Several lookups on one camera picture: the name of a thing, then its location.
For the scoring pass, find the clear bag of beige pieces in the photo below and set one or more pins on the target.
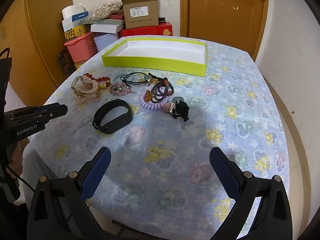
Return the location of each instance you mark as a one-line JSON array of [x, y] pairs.
[[106, 8]]

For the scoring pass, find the white flat box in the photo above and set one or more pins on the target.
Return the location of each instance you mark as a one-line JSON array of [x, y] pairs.
[[105, 28]]

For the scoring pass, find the pink rhinestone hair clip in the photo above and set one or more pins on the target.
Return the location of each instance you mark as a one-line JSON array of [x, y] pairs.
[[120, 88]]

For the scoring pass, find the small red box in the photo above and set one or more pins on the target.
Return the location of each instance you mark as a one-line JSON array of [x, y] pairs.
[[116, 16]]

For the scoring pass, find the beige hair claw clip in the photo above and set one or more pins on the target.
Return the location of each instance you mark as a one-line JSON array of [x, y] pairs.
[[87, 90]]

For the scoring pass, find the orange bead charm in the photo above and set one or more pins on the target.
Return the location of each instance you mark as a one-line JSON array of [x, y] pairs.
[[147, 97]]

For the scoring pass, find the white paper roll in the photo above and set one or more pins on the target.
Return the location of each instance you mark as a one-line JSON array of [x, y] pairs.
[[75, 12]]

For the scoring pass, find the yellow patterned container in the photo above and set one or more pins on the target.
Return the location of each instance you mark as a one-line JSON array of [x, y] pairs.
[[75, 32]]

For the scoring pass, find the black textured bag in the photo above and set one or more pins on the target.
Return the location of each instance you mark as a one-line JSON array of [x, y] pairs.
[[5, 75]]

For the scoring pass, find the green striped box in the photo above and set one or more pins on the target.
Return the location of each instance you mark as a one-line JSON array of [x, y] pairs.
[[110, 21]]

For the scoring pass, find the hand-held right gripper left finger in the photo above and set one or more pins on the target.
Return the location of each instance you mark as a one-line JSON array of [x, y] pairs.
[[97, 173]]

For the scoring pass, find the wooden door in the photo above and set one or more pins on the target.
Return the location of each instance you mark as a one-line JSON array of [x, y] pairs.
[[225, 17], [37, 30]]

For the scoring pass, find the brown cardboard box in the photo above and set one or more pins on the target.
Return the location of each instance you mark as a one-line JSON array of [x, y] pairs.
[[142, 12]]

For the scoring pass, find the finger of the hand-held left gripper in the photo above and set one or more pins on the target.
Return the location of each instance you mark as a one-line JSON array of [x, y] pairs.
[[55, 110]]

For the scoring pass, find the black hair claw clip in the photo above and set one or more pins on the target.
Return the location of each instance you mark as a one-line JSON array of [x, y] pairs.
[[181, 108]]

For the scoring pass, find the red gift box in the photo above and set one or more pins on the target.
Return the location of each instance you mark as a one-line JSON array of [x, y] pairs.
[[150, 31]]

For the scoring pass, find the person's left hand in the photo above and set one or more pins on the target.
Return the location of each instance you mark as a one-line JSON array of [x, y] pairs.
[[15, 157]]

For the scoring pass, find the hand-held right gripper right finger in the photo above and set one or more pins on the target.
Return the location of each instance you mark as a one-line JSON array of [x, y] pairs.
[[225, 173]]

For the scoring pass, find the small black box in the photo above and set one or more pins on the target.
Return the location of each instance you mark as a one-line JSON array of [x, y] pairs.
[[162, 19]]

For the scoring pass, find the pink plastic bin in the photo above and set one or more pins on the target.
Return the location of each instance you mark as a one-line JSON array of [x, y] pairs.
[[80, 48]]

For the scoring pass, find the yellow-green cardboard box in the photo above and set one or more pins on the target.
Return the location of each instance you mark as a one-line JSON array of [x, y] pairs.
[[150, 62]]

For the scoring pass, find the black smart band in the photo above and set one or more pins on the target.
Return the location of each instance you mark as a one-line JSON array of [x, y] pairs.
[[117, 126]]

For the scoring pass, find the grey oval hair clip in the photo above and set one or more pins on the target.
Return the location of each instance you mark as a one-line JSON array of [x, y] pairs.
[[178, 98]]

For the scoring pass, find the lavender container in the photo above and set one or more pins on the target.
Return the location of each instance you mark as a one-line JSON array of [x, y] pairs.
[[105, 41]]

